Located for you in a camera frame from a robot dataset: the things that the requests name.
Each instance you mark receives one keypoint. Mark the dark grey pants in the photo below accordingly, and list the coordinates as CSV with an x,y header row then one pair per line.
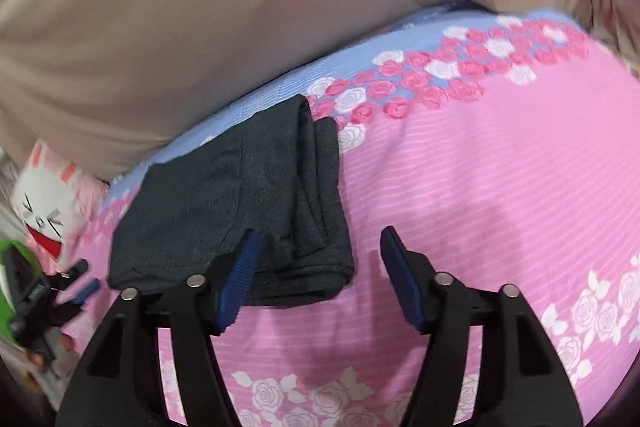
x,y
200,207

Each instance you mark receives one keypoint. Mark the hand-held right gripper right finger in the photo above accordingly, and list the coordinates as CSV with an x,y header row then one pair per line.
x,y
405,282

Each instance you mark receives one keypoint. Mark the beige curtain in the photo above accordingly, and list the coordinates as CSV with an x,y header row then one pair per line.
x,y
200,7

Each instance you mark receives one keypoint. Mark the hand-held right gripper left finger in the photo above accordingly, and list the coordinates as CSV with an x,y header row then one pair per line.
x,y
235,287

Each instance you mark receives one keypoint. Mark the cartoon rabbit pillow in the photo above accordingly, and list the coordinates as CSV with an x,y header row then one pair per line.
x,y
45,212

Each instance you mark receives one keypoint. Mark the pink rose print bedsheet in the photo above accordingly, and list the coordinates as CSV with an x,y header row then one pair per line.
x,y
475,207

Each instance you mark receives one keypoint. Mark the person's left hand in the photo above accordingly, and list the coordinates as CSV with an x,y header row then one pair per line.
x,y
64,343

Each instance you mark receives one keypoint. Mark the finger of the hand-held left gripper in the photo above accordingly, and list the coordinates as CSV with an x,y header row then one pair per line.
x,y
74,272
86,291

